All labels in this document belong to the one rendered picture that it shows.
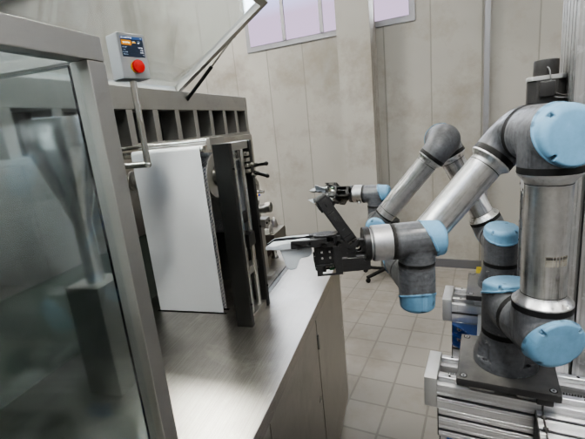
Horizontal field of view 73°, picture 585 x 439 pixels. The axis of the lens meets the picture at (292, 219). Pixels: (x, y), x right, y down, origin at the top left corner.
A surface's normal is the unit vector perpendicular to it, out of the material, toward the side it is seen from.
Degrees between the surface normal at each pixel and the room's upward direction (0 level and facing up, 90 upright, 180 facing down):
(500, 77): 90
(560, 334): 98
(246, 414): 0
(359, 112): 90
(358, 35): 90
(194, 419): 0
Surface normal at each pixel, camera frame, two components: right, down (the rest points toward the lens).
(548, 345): 0.01, 0.36
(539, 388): -0.10, -0.97
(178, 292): -0.27, 0.25
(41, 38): 0.96, -0.03
